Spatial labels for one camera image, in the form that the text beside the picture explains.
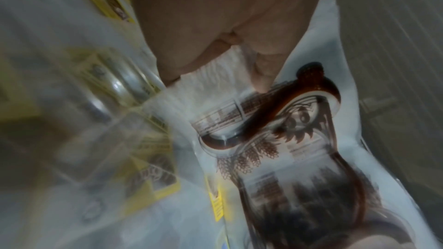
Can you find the clear bags with labels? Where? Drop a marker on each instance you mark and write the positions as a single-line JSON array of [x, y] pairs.
[[86, 78]]

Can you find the stack of bagged red headbands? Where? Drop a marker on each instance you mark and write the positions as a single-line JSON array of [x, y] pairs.
[[311, 160]]

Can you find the person's left hand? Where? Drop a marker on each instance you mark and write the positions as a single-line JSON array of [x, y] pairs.
[[225, 4]]

